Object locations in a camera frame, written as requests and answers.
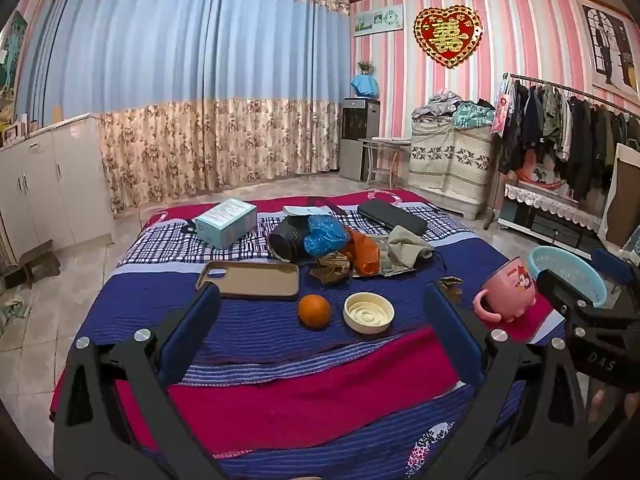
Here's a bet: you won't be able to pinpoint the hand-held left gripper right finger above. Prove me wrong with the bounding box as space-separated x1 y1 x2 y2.
422 280 588 480

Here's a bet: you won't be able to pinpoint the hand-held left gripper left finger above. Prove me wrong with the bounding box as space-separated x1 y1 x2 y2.
52 284 226 480

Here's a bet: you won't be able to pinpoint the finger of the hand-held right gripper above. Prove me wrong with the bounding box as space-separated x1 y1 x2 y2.
536 269 608 320
594 247 633 291

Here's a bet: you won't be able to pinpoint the teal plastic basket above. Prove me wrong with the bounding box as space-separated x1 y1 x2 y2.
528 245 623 311

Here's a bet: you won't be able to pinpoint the cream round lid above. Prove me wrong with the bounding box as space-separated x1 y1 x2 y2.
343 292 395 335

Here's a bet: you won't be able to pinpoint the clear snack wrapper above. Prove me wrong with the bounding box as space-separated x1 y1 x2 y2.
352 237 421 278

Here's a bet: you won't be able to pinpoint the beige cloth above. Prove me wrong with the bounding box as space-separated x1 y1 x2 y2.
387 225 435 268

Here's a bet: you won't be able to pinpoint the orange plastic bag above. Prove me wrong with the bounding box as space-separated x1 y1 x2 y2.
342 230 381 277

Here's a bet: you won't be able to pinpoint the orange fruit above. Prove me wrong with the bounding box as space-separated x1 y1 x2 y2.
298 294 332 330

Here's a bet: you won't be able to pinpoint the black bag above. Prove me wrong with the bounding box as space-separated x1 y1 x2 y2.
268 216 321 263

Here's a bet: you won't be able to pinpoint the blue plastic bag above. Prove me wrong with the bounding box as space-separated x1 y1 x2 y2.
303 215 348 257

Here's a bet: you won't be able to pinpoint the printed paper sheet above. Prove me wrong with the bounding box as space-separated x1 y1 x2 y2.
282 204 333 218

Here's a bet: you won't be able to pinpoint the pink cartoon mug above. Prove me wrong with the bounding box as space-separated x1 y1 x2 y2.
472 256 538 323

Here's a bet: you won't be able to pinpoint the dark low stand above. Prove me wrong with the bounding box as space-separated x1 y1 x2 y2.
497 182 606 256

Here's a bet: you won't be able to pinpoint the white framed brown board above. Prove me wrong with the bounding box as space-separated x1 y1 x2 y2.
600 142 640 251

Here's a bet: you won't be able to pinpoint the tan phone case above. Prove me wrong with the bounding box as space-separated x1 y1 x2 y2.
196 260 301 302

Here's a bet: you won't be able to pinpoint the white lace cloth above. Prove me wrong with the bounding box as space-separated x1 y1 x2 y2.
504 182 603 231

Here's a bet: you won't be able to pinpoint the teal cardboard box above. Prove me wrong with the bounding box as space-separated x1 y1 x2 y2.
194 198 258 250

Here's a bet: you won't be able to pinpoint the cartoon picture board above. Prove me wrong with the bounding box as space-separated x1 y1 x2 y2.
517 162 571 196

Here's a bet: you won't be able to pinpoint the black long case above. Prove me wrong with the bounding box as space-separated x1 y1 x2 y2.
357 200 428 235

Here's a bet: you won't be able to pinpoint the row of hanging clothes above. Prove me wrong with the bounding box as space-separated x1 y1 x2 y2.
497 80 640 201

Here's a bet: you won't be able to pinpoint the patterned cloth covered cabinet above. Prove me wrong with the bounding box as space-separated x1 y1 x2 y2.
409 115 496 220

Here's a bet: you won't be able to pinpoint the wooden stool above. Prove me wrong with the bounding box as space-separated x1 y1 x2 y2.
5 240 61 291

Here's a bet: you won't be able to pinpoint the crumpled plastic bag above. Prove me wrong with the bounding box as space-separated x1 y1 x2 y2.
0 290 31 331

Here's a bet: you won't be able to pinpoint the pink hanging bag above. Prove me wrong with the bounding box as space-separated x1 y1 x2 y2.
491 80 513 136

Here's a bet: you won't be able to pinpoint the metal clothes rack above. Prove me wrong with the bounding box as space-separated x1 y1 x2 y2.
487 72 640 231

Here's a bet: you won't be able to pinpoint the small metal table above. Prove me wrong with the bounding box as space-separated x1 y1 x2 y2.
359 136 412 190

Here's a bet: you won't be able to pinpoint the white cabinet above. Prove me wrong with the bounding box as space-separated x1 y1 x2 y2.
0 112 117 266

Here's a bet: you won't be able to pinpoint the pile of clothes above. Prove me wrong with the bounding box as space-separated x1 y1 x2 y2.
412 91 496 128

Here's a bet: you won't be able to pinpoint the grey water dispenser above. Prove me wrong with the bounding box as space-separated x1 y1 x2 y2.
339 99 381 182

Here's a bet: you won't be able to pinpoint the blue bottle cover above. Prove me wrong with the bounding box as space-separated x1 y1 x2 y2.
350 74 379 98

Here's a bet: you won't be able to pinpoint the photo frames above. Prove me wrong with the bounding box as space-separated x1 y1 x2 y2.
0 120 28 147

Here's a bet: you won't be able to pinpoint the blue and floral curtain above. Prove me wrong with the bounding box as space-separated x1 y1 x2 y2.
15 0 351 211

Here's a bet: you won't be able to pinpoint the red heart wall decoration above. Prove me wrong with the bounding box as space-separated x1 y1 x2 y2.
413 5 483 69

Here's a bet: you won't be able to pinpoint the wide wall picture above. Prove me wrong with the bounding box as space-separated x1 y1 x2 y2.
354 4 405 37

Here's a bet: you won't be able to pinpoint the green wall poster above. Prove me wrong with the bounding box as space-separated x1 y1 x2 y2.
0 10 28 111

